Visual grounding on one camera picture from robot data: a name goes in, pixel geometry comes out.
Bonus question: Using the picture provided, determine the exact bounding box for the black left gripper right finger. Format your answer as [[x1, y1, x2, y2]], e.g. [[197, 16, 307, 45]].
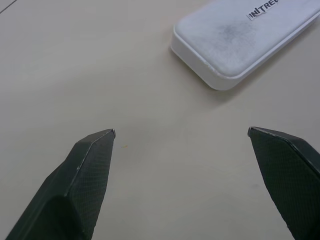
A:
[[247, 126, 320, 240]]

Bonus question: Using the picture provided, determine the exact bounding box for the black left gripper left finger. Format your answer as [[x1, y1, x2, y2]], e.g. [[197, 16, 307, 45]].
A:
[[5, 128, 117, 240]]

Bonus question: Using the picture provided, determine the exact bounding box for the white rectangular case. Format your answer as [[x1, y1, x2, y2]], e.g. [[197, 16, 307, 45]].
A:
[[170, 0, 320, 92]]

